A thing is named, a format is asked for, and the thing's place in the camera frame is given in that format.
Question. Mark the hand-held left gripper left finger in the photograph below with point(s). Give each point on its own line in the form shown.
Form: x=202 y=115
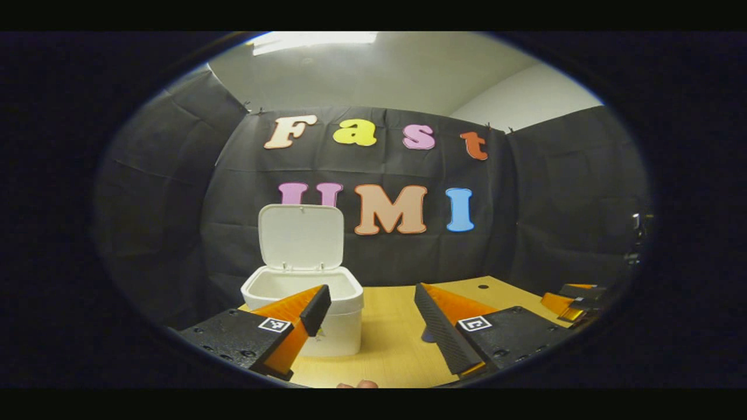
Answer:
x=316 y=309

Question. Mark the black backdrop cloth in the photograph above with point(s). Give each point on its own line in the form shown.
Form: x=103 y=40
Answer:
x=408 y=256

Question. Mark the white desktop garbage bin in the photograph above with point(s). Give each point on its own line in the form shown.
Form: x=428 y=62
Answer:
x=300 y=239

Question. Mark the dark metal stand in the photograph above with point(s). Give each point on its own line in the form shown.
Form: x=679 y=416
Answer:
x=639 y=239

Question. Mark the ceiling light panel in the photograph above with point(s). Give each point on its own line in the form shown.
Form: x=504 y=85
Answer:
x=315 y=41

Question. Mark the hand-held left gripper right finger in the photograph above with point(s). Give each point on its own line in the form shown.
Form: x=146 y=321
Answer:
x=440 y=329

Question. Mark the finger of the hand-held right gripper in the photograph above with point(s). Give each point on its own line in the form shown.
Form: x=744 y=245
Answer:
x=583 y=291
x=557 y=304

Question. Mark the orange paper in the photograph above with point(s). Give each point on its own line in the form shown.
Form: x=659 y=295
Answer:
x=357 y=384

